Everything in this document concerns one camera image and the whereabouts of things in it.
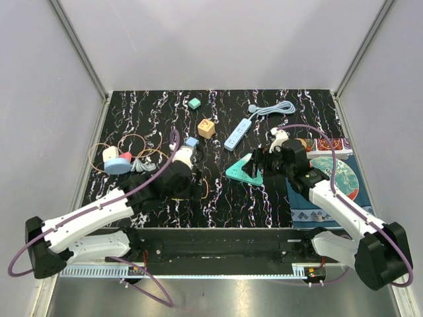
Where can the round blue power strip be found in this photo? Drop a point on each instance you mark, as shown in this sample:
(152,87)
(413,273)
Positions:
(117,166)

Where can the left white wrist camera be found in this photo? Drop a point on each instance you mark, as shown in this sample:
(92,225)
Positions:
(185,154)

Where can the wooden cube charger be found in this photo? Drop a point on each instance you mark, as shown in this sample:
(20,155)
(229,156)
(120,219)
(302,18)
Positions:
(206,129)

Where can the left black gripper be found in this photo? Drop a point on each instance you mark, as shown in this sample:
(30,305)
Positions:
(193,191)

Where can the green cube charger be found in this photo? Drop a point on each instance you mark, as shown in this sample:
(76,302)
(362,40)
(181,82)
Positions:
(194,103)

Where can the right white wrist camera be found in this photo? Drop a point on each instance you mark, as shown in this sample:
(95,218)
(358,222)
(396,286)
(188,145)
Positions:
(280,136)

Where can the orange cup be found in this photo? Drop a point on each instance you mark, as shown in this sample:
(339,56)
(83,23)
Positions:
(303,142)

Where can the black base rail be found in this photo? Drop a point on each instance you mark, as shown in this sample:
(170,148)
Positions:
(281,245)

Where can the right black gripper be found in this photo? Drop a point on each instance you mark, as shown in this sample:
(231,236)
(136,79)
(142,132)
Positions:
(261,155)

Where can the red and green plate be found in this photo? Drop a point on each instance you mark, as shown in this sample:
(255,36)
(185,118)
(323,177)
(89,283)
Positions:
(345,178)

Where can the white cube charger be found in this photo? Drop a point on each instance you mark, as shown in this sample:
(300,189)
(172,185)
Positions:
(110,153)

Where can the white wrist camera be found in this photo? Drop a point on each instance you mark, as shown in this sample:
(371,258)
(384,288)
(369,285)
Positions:
(280,136)
(185,154)

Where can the aluminium post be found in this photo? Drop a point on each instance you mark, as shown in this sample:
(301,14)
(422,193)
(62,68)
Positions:
(369,37)
(76,44)

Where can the blue cube charger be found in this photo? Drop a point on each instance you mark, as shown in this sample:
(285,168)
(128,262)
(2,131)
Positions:
(191,142)

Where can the teal triangular power strip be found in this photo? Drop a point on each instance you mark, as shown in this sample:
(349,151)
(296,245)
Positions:
(235,172)

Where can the blue placemat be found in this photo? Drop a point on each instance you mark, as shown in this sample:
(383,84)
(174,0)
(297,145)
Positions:
(302,211)

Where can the left aluminium post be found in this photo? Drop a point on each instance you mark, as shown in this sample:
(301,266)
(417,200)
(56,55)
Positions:
(76,44)

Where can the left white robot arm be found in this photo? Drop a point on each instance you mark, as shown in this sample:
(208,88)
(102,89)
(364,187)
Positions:
(56,243)

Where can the pink plug adapter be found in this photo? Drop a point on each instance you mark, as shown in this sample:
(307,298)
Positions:
(126,155)

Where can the right aluminium post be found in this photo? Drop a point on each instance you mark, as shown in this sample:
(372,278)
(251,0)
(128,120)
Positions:
(369,37)

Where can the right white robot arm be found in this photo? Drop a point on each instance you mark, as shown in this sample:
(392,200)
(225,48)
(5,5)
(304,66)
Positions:
(377,251)

